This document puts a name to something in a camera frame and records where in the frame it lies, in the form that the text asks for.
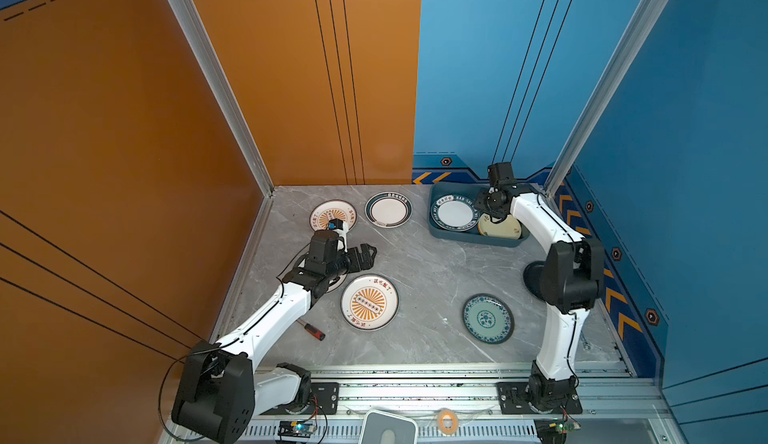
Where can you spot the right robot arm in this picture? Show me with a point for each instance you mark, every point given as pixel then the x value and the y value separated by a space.
pixel 570 282

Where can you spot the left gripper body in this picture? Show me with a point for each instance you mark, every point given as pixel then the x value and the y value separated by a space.
pixel 340 267

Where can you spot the dark rimmed white plate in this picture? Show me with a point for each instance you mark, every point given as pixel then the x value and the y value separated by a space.
pixel 388 210

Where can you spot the teal rim lettered plate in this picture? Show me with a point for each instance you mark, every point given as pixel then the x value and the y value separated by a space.
pixel 454 213

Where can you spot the red handled screwdriver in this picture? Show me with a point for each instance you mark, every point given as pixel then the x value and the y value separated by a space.
pixel 312 330

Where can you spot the small orange sunburst plate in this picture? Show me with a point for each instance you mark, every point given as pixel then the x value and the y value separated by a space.
pixel 325 212

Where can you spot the teal plastic bin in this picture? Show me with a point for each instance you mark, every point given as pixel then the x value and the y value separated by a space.
pixel 472 236

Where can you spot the silver wrench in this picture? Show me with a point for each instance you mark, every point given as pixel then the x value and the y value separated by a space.
pixel 585 343

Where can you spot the teal patterned plate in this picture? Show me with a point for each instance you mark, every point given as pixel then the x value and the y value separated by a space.
pixel 488 319

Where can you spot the white flower pattern plate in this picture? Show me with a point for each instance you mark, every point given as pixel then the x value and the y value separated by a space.
pixel 336 283

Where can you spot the black plate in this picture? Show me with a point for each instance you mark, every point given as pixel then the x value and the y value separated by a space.
pixel 532 278

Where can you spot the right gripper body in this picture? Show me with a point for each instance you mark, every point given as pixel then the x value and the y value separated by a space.
pixel 485 202

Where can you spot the large orange sunburst plate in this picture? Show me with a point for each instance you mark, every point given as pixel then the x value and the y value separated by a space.
pixel 370 302

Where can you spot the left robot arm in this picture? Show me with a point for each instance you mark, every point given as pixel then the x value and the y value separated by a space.
pixel 220 388

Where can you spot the white box device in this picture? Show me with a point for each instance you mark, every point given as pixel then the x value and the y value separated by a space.
pixel 381 427

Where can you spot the right circuit board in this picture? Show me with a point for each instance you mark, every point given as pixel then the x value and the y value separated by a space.
pixel 563 427

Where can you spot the cream calligraphy plate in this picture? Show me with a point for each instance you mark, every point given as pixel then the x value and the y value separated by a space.
pixel 510 228

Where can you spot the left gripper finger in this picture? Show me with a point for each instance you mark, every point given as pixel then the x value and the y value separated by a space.
pixel 358 264
pixel 365 252

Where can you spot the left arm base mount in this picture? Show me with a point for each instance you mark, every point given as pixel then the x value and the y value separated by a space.
pixel 323 394

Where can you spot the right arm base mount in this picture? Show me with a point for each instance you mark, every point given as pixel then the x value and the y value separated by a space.
pixel 518 398

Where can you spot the tape roll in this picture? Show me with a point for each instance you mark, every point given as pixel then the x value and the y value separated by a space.
pixel 447 422

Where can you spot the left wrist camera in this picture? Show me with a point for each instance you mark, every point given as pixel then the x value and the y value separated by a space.
pixel 341 228

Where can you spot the circuit board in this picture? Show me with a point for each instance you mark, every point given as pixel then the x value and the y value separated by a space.
pixel 296 431
pixel 563 427

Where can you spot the left circuit board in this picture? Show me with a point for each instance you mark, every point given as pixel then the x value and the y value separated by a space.
pixel 296 431

